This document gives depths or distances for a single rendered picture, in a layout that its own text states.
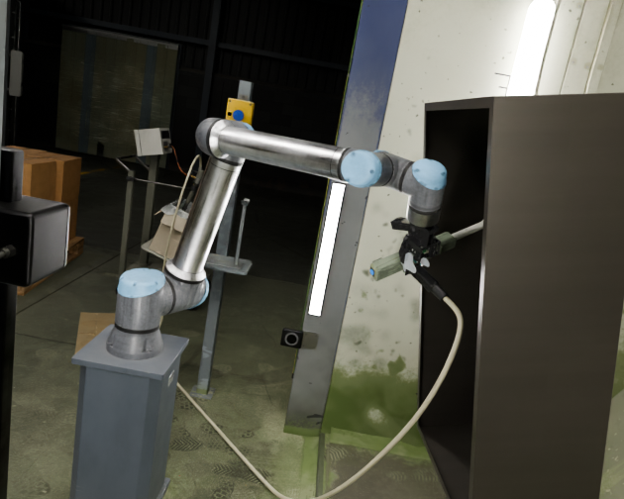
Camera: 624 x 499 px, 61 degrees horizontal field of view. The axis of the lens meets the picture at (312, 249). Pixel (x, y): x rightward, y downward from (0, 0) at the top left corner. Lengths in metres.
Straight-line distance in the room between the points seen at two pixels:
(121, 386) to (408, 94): 1.60
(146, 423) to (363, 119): 1.47
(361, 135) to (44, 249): 1.92
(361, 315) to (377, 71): 1.09
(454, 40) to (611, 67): 0.66
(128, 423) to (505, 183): 1.40
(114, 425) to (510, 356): 1.29
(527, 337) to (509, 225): 0.29
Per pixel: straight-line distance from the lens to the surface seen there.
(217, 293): 2.75
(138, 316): 1.85
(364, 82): 2.36
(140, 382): 1.87
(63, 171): 4.73
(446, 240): 1.72
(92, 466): 2.10
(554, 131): 1.32
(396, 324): 2.53
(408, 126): 2.36
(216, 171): 1.78
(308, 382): 2.64
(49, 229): 0.54
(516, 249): 1.33
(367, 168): 1.31
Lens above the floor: 1.51
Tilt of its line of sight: 13 degrees down
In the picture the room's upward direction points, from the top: 10 degrees clockwise
